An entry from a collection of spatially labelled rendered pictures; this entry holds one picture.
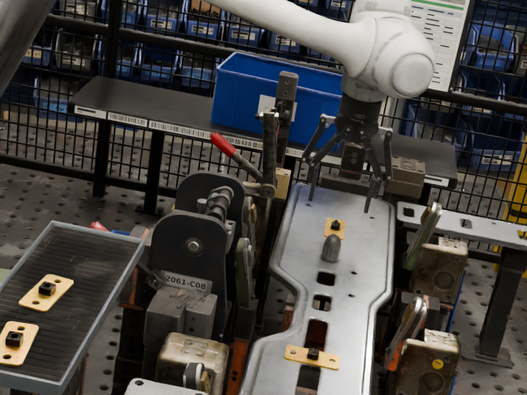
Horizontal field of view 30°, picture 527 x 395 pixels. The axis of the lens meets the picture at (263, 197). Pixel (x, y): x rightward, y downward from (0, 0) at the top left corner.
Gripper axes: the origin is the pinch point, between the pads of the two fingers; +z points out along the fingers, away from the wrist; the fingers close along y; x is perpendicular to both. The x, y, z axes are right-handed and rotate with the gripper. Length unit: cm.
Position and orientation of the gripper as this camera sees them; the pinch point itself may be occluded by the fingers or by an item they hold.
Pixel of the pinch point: (340, 194)
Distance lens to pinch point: 189.1
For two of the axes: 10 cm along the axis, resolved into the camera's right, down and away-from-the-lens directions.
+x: 1.4, -3.9, 9.1
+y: 9.8, 2.1, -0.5
